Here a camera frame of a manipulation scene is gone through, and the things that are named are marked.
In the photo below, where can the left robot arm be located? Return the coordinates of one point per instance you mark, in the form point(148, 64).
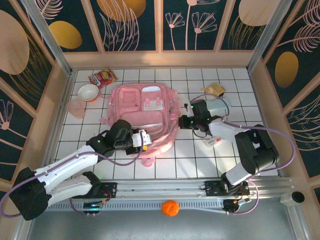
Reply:
point(27, 195)

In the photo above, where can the light blue pencil case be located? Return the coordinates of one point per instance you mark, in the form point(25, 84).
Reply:
point(218, 106)

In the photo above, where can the orange ball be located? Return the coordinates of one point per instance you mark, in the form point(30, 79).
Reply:
point(170, 208)

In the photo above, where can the pink school backpack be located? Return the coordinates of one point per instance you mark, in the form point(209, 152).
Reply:
point(150, 120)

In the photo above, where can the translucent pink plastic cup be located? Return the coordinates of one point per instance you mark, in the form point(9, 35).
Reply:
point(76, 108)

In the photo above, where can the white bowl orange outside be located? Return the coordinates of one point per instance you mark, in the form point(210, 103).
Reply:
point(88, 92)

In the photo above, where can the aluminium frame post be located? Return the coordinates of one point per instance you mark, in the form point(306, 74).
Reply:
point(48, 37)
point(267, 37)

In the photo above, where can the small tan box toy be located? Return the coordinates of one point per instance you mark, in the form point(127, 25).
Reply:
point(216, 88)

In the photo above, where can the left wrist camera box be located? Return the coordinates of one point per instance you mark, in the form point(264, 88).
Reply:
point(141, 138)

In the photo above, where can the small controller board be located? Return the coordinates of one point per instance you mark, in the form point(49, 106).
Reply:
point(92, 206)
point(232, 205)

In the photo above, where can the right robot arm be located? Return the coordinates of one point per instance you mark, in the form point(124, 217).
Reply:
point(257, 150)

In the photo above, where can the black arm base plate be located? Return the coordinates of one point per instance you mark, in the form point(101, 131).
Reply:
point(212, 188)
point(110, 190)

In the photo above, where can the aluminium mounting rail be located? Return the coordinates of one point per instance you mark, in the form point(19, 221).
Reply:
point(160, 187)

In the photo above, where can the grey box black cap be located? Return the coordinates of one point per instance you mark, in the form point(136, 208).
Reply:
point(298, 197)

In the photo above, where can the red yellow snack packet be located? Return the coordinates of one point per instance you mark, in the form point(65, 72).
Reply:
point(102, 78)

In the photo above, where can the white card red label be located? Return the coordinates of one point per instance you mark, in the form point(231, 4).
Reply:
point(212, 142)

